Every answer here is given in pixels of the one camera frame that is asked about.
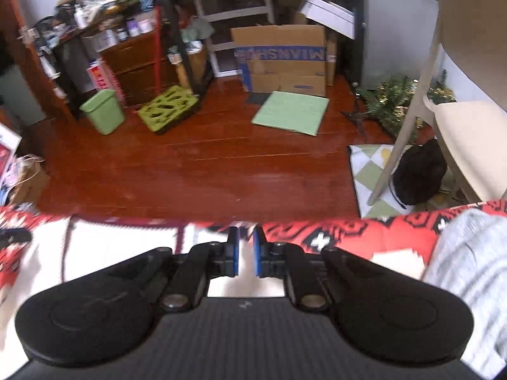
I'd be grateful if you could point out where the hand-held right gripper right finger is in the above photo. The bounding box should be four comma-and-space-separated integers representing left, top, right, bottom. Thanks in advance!
253, 226, 383, 313

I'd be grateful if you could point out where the green perforated step stool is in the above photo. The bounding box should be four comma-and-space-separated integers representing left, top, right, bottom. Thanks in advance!
137, 86, 199, 134

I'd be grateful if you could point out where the green foam mat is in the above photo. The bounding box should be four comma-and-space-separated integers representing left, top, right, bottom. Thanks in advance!
251, 91, 330, 137

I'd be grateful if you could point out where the cardboard box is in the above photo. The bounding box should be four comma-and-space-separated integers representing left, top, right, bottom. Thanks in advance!
231, 24, 327, 98

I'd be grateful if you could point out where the checkered floor mat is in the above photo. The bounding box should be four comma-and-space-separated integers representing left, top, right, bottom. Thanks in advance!
348, 143, 468, 219

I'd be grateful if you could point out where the green waste bin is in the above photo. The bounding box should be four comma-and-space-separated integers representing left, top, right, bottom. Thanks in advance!
79, 89, 125, 135

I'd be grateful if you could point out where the red broom handle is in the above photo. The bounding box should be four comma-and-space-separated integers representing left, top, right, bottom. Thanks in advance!
152, 6, 164, 93

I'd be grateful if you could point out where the small brown paper bag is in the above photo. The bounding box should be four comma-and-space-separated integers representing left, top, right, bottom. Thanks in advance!
8, 156, 50, 206

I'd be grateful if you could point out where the red printed carton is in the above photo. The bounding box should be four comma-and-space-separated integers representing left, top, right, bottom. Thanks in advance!
86, 59, 125, 105

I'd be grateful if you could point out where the black bag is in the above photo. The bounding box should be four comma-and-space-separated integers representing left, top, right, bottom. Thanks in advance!
390, 138, 448, 208

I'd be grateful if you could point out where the wooden drawer cabinet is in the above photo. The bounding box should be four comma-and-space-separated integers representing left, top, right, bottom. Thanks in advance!
99, 32, 179, 105

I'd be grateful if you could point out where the white plastic drawer unit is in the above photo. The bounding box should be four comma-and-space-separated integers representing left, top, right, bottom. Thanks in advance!
193, 0, 276, 78

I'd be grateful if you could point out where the red patterned blanket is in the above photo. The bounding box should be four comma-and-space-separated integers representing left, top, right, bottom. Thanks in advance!
0, 200, 507, 305

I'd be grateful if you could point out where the white carton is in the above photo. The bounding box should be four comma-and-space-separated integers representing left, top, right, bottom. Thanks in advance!
95, 29, 119, 52

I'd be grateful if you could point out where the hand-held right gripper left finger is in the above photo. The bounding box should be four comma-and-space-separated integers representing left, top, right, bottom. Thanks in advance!
107, 226, 239, 313

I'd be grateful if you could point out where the cream knit vest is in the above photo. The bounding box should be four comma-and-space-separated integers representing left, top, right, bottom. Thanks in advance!
0, 218, 286, 365

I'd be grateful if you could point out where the red and white box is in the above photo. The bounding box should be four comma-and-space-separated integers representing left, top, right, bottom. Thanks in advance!
0, 123, 22, 191

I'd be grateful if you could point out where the grey sweater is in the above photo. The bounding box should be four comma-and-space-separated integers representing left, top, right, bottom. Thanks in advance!
422, 208, 507, 380

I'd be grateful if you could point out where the small christmas tree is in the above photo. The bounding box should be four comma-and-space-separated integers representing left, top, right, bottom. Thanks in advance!
343, 69, 456, 143

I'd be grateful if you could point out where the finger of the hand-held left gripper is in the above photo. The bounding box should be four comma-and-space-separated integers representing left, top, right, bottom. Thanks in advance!
0, 230, 32, 248

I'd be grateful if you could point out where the beige wooden chair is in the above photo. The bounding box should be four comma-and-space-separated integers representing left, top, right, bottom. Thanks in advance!
366, 0, 507, 206

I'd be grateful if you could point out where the black cluttered desk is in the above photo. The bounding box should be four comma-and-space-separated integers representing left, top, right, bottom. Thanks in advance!
34, 0, 367, 123

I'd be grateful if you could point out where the white flat box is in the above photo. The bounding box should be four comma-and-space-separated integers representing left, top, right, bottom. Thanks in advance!
298, 0, 356, 40

